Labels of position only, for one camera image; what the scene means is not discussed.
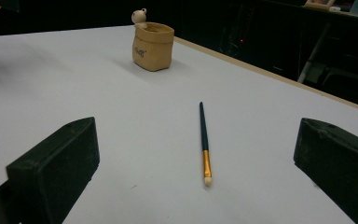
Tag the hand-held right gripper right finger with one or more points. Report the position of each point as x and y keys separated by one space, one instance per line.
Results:
x=338 y=161

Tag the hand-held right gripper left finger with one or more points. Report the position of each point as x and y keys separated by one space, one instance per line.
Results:
x=56 y=161

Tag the dark green makeup brush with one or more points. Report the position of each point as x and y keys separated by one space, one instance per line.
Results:
x=204 y=133

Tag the tan sack-shaped brush holder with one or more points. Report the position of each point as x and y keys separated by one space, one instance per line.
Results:
x=152 y=49

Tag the white sheet table cover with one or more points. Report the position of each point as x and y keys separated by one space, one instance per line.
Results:
x=136 y=118

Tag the wooden table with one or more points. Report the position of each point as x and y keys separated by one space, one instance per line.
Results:
x=276 y=76

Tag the grey metal stand leg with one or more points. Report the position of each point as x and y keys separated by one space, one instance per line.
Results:
x=312 y=56

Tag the dark shelf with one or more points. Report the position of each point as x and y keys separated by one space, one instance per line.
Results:
x=354 y=16

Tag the picture frame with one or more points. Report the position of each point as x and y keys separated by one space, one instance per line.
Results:
x=319 y=3

